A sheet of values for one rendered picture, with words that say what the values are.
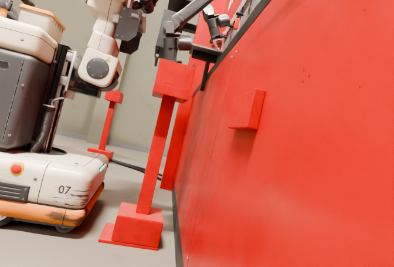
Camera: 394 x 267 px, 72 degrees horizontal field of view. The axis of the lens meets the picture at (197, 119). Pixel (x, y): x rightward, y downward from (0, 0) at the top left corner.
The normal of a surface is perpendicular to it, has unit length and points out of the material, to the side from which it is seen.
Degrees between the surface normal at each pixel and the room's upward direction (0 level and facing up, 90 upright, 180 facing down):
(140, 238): 90
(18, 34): 90
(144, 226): 90
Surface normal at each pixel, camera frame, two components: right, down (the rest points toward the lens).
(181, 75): 0.18, -0.02
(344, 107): -0.97, -0.22
